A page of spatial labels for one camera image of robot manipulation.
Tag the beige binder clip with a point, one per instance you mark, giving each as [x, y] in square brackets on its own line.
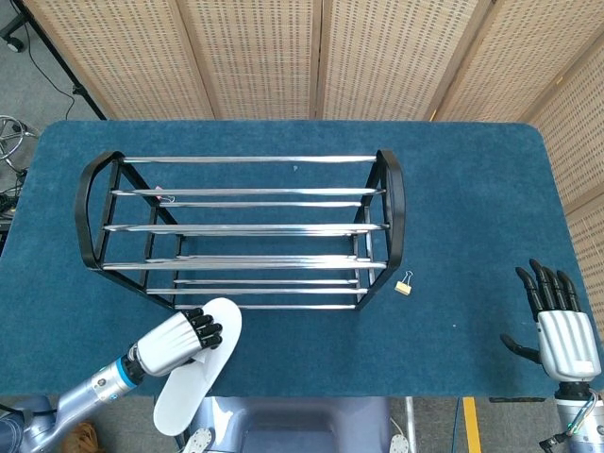
[402, 289]

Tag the wicker folding screen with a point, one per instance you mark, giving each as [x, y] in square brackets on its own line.
[264, 56]

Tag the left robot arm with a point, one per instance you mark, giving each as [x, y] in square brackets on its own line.
[89, 391]

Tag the white oval robot pad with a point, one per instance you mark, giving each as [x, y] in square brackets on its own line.
[399, 444]
[199, 441]

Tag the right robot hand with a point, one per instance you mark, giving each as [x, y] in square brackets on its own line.
[566, 344]

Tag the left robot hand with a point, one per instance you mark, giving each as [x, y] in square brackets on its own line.
[167, 347]

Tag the blue table cloth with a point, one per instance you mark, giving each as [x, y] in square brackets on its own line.
[462, 212]

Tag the chrome stool base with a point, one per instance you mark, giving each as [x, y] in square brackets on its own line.
[9, 134]

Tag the black shoe rack chrome bars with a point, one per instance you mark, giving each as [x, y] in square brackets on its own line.
[245, 265]

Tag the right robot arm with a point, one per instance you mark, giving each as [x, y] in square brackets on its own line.
[578, 424]

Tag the metal table leg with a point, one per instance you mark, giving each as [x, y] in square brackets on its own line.
[410, 424]

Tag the white slipper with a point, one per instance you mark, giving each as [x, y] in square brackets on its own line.
[184, 401]

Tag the blue-grey robot torso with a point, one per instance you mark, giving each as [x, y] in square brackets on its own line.
[292, 424]

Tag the black stand with caster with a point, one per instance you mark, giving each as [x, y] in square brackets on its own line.
[52, 52]

